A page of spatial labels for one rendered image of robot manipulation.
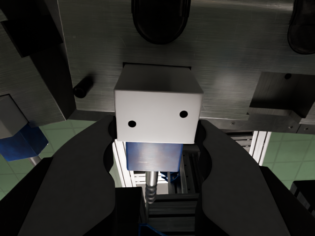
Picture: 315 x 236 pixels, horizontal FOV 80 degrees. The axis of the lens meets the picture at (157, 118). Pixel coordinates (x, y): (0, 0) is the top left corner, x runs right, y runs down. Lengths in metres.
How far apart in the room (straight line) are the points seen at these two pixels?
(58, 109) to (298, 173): 1.77
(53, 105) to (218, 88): 0.17
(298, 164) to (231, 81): 1.63
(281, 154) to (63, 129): 1.53
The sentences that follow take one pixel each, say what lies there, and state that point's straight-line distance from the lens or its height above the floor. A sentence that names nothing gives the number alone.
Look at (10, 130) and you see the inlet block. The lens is 0.24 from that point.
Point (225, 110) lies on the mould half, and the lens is 0.18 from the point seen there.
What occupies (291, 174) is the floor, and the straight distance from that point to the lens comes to 1.83.
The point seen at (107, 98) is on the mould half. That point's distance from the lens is 0.17.
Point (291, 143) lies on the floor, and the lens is 1.60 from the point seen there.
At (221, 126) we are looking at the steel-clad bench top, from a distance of 0.30.
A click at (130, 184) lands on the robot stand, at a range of 1.29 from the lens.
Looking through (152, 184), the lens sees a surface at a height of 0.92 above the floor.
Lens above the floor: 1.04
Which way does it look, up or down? 59 degrees down
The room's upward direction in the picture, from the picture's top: 178 degrees counter-clockwise
